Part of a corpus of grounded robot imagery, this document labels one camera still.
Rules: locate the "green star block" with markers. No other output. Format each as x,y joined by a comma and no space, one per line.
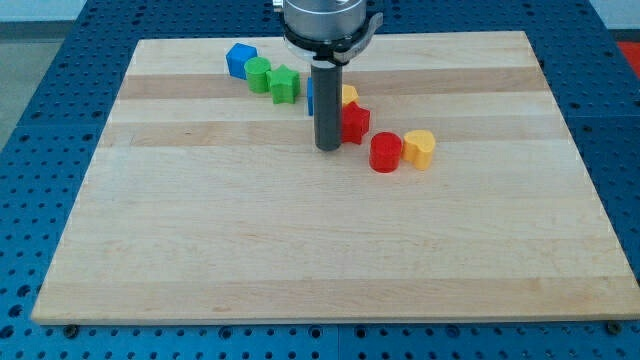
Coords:
284,84

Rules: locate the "yellow pentagon block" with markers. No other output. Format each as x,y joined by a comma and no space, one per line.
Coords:
349,94

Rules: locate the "green cylinder block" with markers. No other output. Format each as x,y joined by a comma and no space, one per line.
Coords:
256,69

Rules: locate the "red cylinder block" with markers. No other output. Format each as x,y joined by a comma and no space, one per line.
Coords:
385,152

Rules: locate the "red star block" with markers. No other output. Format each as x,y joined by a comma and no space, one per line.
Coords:
355,123

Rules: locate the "wooden board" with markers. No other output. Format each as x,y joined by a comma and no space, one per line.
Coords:
205,203

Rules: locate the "red object at edge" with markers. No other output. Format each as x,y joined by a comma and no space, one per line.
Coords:
631,52

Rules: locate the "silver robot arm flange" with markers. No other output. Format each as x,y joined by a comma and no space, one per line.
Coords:
327,33

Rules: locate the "yellow heart block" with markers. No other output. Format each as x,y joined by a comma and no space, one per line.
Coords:
418,148

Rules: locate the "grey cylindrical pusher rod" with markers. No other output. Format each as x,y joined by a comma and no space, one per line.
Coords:
327,106

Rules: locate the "blue cube block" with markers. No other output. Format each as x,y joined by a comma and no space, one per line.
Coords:
236,58

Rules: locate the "blue block behind rod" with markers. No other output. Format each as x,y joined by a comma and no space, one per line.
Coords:
309,96

